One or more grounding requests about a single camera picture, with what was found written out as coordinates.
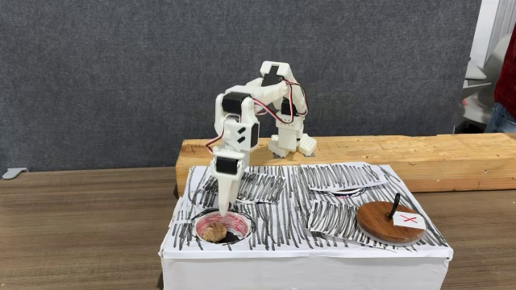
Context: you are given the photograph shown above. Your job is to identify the paper label with red cross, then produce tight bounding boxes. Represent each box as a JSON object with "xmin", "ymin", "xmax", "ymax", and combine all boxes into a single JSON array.
[{"xmin": 392, "ymin": 210, "xmax": 427, "ymax": 230}]

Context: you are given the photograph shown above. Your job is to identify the black loop handle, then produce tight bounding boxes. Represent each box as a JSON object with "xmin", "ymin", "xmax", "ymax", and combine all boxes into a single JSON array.
[{"xmin": 387, "ymin": 192, "xmax": 402, "ymax": 221}]

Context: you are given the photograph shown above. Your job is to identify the red lined cup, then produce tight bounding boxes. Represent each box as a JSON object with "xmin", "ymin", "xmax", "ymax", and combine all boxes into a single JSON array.
[{"xmin": 193, "ymin": 209, "xmax": 253, "ymax": 244}]

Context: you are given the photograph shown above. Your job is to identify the light wooden beam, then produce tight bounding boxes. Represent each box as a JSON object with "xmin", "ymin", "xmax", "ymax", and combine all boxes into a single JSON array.
[{"xmin": 175, "ymin": 132, "xmax": 516, "ymax": 198}]

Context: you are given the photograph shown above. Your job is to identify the grey partition foot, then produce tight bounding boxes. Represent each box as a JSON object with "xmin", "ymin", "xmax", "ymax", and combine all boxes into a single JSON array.
[{"xmin": 2, "ymin": 167, "xmax": 30, "ymax": 180}]

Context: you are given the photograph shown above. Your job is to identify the person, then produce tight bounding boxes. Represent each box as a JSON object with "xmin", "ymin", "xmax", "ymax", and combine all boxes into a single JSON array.
[{"xmin": 483, "ymin": 23, "xmax": 516, "ymax": 134}]

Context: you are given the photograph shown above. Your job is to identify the brown debris lump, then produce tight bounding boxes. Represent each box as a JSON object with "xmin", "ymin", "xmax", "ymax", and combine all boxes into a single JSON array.
[{"xmin": 201, "ymin": 222, "xmax": 228, "ymax": 243}]

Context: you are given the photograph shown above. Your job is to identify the white chair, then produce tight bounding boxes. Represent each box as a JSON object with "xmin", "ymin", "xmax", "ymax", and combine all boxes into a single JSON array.
[{"xmin": 459, "ymin": 34, "xmax": 511, "ymax": 126}]

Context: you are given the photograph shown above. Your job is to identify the striped paper sheet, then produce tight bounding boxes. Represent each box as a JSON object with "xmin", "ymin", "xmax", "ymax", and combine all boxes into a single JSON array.
[
  {"xmin": 307, "ymin": 200, "xmax": 366, "ymax": 242},
  {"xmin": 301, "ymin": 161, "xmax": 389, "ymax": 193},
  {"xmin": 201, "ymin": 167, "xmax": 287, "ymax": 205}
]

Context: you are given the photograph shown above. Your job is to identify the grey felt partition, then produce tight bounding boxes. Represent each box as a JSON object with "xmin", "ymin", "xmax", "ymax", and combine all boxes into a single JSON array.
[{"xmin": 0, "ymin": 0, "xmax": 483, "ymax": 174}]

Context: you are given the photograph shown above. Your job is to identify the red black servo cable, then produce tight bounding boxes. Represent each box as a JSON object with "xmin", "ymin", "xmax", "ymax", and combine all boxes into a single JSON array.
[{"xmin": 204, "ymin": 78, "xmax": 310, "ymax": 156}]

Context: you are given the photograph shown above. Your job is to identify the round wooden lid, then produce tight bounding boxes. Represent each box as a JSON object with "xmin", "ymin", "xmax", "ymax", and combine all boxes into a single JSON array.
[{"xmin": 356, "ymin": 200, "xmax": 427, "ymax": 246}]

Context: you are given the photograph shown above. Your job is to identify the white box with black stripes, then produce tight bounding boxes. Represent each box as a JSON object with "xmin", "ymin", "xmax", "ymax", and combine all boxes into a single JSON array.
[{"xmin": 158, "ymin": 161, "xmax": 455, "ymax": 290}]

